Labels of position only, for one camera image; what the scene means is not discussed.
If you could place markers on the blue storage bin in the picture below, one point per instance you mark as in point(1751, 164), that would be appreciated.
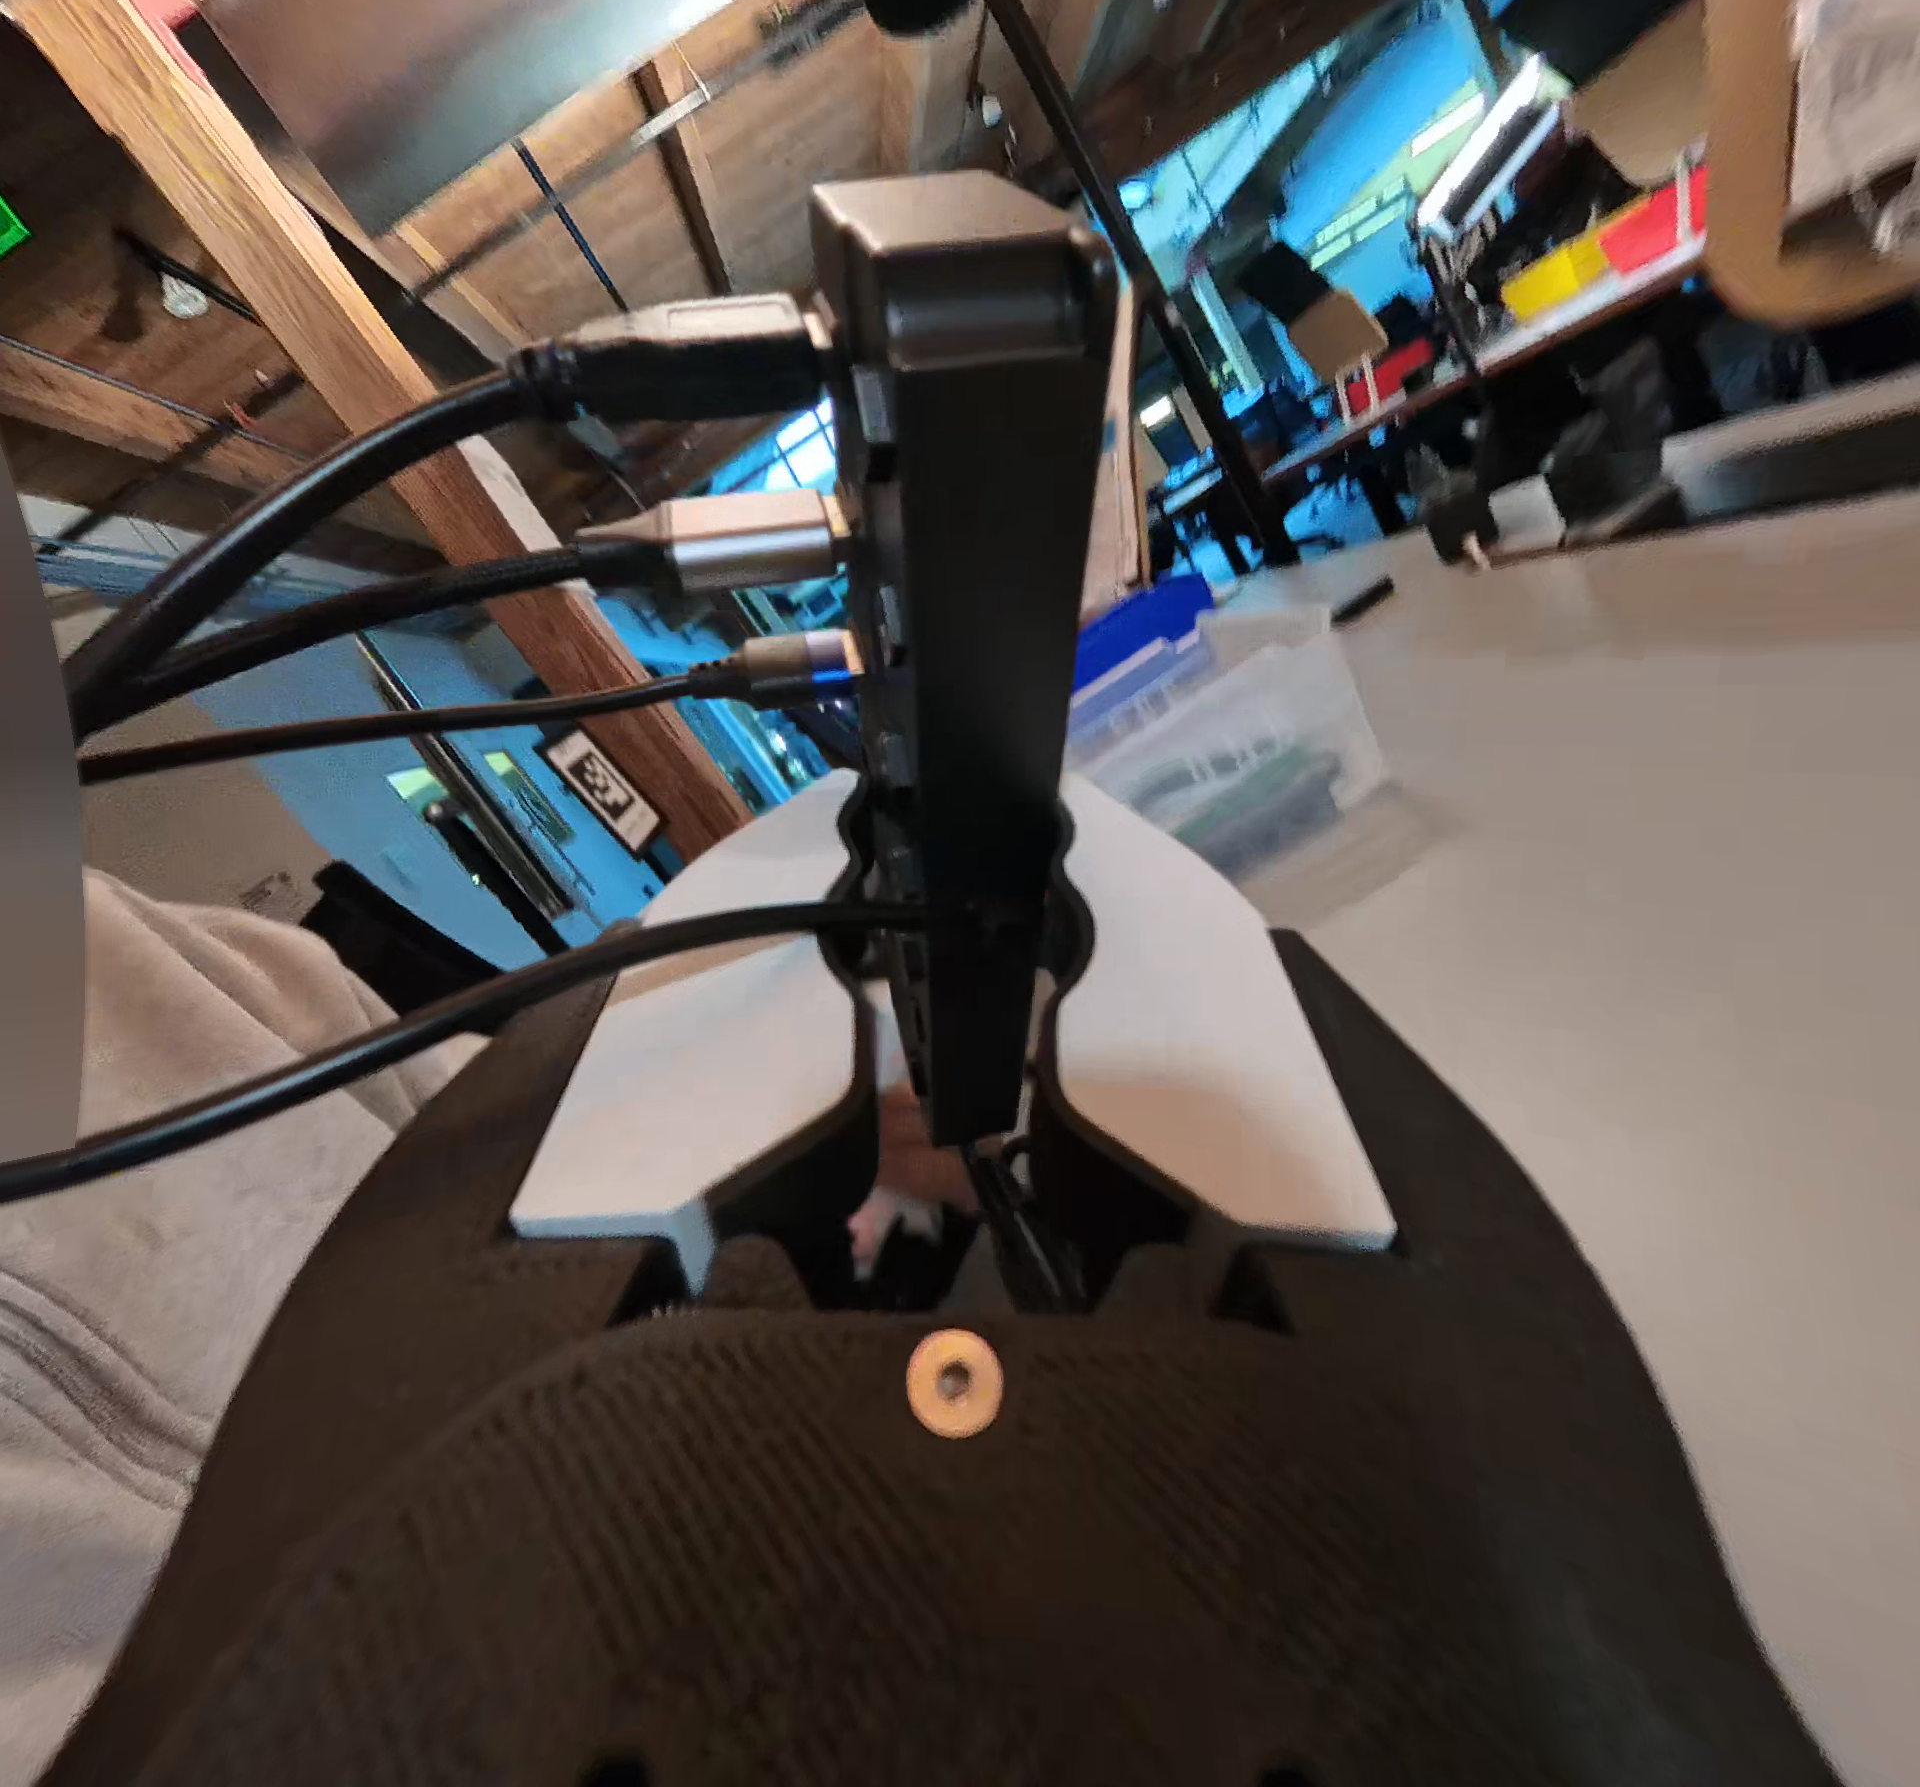
point(1141, 632)

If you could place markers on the black usb hub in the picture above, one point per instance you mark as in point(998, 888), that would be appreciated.
point(977, 618)

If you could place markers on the small yellow storage bin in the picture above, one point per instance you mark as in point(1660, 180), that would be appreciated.
point(1553, 281)

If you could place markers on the printed instruction sheet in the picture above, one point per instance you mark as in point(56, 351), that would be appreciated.
point(1867, 47)

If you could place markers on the clear plastic bin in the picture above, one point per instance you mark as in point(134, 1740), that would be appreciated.
point(1246, 752)

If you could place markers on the red storage bin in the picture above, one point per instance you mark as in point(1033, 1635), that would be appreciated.
point(1651, 230)

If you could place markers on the green lit sign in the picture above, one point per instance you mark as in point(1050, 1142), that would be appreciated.
point(13, 220)

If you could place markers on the small black stick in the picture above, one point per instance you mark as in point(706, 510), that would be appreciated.
point(1362, 600)

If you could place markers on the grey desk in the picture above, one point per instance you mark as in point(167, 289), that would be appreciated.
point(1651, 917)

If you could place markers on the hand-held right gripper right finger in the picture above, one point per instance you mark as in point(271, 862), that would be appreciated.
point(1215, 1067)

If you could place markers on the person's grey sweatshirt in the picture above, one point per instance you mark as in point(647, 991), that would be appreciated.
point(151, 1368)

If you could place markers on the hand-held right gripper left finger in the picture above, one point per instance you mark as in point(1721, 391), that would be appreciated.
point(704, 1067)

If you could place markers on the black white marker tag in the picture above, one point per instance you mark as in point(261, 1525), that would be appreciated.
point(599, 789)

